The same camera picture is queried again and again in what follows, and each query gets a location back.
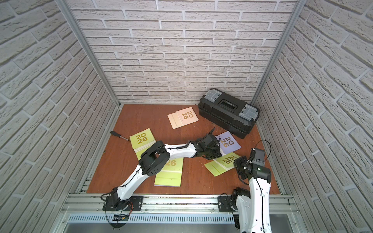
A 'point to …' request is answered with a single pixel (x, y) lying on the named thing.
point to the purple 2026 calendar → (228, 143)
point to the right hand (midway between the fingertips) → (235, 162)
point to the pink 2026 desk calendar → (182, 117)
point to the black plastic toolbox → (234, 115)
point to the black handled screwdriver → (119, 135)
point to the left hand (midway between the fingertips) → (227, 156)
